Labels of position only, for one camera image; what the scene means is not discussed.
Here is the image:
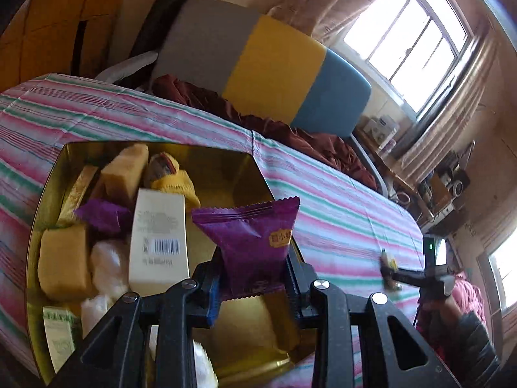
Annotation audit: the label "white soft packet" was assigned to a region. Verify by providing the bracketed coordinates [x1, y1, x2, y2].
[192, 341, 219, 388]
[90, 239, 132, 296]
[81, 294, 116, 338]

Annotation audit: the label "large yellow sponge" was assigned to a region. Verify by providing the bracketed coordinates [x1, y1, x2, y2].
[37, 224, 95, 302]

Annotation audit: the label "small window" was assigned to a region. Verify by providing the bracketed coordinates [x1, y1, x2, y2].
[487, 242, 517, 316]

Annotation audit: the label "yellow crochet doll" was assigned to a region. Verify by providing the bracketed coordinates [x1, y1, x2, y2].
[151, 167, 201, 211]

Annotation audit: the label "grey bed side rail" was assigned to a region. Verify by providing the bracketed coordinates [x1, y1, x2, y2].
[349, 135, 389, 197]
[95, 52, 160, 86]

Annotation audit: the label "long gold box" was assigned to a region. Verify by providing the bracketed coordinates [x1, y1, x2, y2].
[57, 165, 100, 227]

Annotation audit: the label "white toiletry containers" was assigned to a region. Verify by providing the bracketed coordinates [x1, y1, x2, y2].
[361, 115, 398, 148]

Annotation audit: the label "small printed snack packet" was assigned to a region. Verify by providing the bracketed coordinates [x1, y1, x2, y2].
[144, 151, 180, 189]

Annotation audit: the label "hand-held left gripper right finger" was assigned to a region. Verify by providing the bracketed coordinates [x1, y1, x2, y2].
[285, 251, 463, 388]

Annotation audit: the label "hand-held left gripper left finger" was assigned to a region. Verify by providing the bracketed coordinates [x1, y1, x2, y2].
[48, 261, 225, 388]

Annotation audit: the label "green white box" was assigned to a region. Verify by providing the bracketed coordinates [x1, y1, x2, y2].
[42, 305, 81, 374]

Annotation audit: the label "striped tablecloth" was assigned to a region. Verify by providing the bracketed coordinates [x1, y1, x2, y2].
[0, 73, 423, 388]

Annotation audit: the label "pink patterned curtain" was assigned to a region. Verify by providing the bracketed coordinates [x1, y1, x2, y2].
[400, 28, 497, 174]
[279, 0, 408, 45]

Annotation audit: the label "black rolled mat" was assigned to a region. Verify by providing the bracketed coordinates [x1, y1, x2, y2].
[129, 0, 199, 55]

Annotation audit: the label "grey yellow blue headboard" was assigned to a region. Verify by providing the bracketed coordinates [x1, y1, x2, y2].
[151, 0, 372, 138]

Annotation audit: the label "white carton box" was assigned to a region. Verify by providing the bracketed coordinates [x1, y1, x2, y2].
[128, 188, 190, 297]

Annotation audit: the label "yellow sponge block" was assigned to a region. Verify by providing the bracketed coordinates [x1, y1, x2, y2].
[99, 143, 149, 207]

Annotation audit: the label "wooden wardrobe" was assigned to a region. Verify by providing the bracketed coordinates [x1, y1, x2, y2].
[0, 0, 136, 93]

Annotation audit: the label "large window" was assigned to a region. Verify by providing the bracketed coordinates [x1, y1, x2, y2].
[343, 0, 473, 114]

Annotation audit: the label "maroon blanket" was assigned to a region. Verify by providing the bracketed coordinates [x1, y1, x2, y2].
[151, 75, 378, 190]

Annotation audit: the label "silver stereo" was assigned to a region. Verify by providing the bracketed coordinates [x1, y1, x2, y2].
[438, 151, 471, 199]

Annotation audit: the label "wooden side desk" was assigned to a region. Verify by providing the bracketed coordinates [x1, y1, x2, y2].
[355, 125, 465, 227]

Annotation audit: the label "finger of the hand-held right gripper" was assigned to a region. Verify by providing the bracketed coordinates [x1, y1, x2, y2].
[384, 269, 425, 292]

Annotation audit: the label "purple snack packet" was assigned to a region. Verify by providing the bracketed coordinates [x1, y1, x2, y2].
[192, 196, 301, 297]
[75, 198, 133, 235]

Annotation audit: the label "gold tin box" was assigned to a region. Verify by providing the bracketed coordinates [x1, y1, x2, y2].
[25, 141, 320, 386]

